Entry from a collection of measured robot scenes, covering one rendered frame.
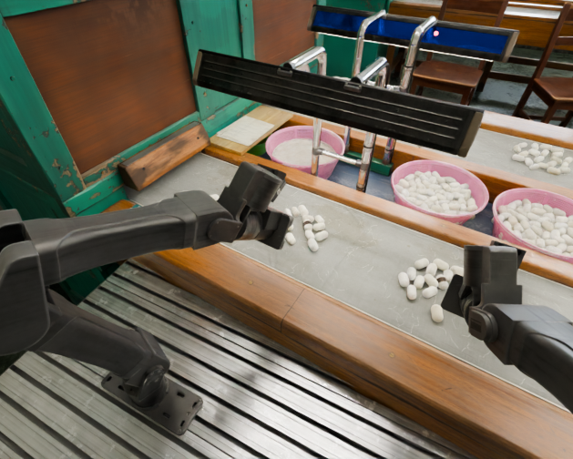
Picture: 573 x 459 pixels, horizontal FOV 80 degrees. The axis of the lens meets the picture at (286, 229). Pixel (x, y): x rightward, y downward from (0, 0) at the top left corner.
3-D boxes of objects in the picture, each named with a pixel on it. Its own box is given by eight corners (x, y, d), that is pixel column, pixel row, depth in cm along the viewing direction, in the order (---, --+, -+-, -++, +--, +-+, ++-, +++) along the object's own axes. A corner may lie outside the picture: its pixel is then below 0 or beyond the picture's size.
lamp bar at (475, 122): (465, 159, 58) (483, 119, 53) (192, 86, 82) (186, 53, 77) (474, 139, 63) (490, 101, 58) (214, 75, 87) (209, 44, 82)
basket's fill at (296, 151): (317, 193, 110) (318, 178, 106) (260, 172, 118) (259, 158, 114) (346, 160, 124) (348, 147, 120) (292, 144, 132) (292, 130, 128)
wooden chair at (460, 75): (396, 132, 278) (428, 1, 216) (412, 112, 305) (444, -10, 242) (452, 147, 262) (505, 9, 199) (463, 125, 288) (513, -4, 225)
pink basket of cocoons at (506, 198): (590, 300, 81) (617, 275, 75) (471, 256, 91) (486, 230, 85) (588, 233, 97) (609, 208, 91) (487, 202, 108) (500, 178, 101)
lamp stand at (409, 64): (388, 177, 118) (424, 31, 87) (335, 160, 125) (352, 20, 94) (405, 151, 129) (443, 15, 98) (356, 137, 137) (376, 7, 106)
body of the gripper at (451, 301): (454, 271, 60) (456, 276, 53) (517, 297, 56) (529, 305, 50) (439, 305, 61) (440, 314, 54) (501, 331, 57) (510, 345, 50)
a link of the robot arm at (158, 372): (139, 329, 61) (107, 348, 58) (161, 365, 56) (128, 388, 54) (148, 346, 66) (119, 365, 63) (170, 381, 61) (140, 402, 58)
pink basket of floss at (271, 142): (352, 186, 114) (355, 161, 107) (272, 195, 110) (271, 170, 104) (329, 145, 133) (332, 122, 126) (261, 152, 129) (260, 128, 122)
